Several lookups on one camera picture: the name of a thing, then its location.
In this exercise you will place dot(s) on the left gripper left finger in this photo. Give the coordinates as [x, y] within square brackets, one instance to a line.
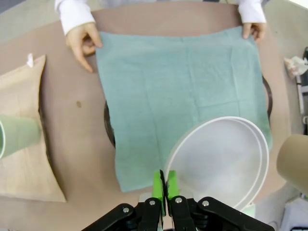
[157, 187]

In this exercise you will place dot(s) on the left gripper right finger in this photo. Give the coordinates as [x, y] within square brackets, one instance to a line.
[173, 185]

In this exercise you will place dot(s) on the white bowl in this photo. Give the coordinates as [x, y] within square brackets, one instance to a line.
[221, 158]

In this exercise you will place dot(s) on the grey-green cloth mat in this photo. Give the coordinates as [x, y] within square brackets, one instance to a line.
[173, 91]

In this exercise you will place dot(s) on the brown tall cup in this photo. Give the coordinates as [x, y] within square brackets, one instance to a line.
[294, 161]

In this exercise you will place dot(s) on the beige cloth mat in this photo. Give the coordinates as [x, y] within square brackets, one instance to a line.
[19, 168]

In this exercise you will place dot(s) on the light green tall cup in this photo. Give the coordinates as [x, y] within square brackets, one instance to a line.
[19, 134]

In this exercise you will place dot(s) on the person's right forearm white sleeve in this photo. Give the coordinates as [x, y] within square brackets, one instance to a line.
[74, 15]

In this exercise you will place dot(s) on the dark brown plastic tray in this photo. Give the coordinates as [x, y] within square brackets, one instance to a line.
[109, 125]

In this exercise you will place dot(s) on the person's right hand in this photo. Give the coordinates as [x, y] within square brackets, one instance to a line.
[80, 43]

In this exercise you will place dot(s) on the person's left hand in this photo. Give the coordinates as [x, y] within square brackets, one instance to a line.
[255, 30]

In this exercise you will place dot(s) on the white side table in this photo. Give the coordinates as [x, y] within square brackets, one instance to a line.
[300, 96]

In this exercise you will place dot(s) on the crumpled white paper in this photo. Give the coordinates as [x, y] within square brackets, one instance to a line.
[294, 66]

